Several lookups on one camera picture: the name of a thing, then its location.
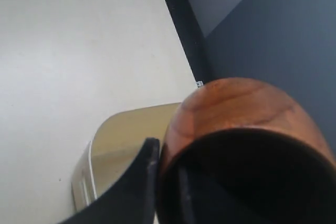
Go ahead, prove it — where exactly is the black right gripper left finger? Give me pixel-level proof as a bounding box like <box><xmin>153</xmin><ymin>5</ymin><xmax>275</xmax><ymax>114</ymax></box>
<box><xmin>62</xmin><ymin>138</ymin><xmax>160</xmax><ymax>224</ymax></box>

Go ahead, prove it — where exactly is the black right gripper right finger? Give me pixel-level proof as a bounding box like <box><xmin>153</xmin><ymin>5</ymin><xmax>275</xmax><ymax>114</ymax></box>
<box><xmin>178</xmin><ymin>166</ymin><xmax>195</xmax><ymax>224</ymax></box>

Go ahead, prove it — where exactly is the brown wooden cup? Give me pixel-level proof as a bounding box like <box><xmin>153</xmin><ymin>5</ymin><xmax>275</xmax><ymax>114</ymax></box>
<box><xmin>156</xmin><ymin>78</ymin><xmax>335</xmax><ymax>223</ymax></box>

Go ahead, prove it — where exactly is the left cream plastic bin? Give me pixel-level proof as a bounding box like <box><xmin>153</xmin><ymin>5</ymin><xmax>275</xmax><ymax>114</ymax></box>
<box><xmin>71</xmin><ymin>103</ymin><xmax>179</xmax><ymax>211</ymax></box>

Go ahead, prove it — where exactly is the black table edge bracket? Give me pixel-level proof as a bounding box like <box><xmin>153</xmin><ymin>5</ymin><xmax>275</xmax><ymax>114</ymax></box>
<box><xmin>165</xmin><ymin>0</ymin><xmax>212</xmax><ymax>83</ymax></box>

